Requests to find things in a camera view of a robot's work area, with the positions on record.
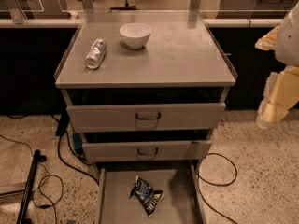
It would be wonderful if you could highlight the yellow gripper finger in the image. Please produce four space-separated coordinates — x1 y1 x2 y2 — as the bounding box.
256 66 299 129
255 25 279 51

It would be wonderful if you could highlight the blue chip bag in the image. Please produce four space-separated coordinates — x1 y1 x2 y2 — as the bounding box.
129 176 164 217

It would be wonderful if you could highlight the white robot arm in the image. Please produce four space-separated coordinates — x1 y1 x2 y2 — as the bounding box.
255 4 299 129

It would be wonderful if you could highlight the grey drawer cabinet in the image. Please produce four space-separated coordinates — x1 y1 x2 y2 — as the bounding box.
53 10 239 224

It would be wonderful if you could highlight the bottom grey drawer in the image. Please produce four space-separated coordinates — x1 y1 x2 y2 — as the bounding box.
95 161 206 224

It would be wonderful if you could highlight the grey drawer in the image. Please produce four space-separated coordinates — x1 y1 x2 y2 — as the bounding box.
95 161 206 224
83 129 211 162
64 88 225 133

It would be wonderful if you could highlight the middle grey drawer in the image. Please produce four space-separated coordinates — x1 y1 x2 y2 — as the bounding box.
83 129 211 162

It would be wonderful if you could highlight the top grey drawer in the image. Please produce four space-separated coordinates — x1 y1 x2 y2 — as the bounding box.
64 88 225 133

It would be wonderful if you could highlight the white ceramic bowl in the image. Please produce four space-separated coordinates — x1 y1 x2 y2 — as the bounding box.
120 23 151 49

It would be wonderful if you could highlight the black metal bar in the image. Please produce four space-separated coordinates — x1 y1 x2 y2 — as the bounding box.
16 150 43 224

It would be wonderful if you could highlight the black cable right floor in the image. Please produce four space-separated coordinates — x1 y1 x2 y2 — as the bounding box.
196 152 239 224

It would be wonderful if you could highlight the black cable floor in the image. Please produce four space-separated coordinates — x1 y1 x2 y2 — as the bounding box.
50 111 100 186
196 152 239 224

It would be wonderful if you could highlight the black cable left floor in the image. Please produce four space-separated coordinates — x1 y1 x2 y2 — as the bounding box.
50 111 100 186

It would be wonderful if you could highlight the thin black looped cable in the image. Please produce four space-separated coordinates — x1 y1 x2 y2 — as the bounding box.
0 133 64 224

